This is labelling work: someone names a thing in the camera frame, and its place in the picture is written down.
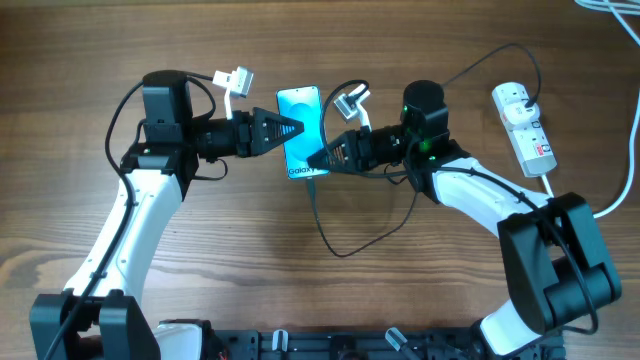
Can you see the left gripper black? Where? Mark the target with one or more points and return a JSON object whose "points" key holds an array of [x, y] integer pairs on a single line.
{"points": [[251, 135]]}

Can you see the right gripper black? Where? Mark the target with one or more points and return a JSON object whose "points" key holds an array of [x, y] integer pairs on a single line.
{"points": [[360, 152]]}

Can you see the teal Samsung Galaxy smartphone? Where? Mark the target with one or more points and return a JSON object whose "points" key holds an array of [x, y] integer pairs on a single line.
{"points": [[302, 104]]}

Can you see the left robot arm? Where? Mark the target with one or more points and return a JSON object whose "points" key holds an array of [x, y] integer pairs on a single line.
{"points": [[188, 118]]}

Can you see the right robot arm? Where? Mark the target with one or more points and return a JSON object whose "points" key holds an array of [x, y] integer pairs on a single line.
{"points": [[556, 263]]}

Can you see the white USB charger plug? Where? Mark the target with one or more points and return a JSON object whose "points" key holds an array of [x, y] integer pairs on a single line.
{"points": [[516, 116]]}

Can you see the white power strip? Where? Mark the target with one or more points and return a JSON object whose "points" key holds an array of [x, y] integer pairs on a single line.
{"points": [[531, 145]]}

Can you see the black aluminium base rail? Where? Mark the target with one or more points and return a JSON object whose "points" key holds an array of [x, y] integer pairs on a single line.
{"points": [[345, 345]]}

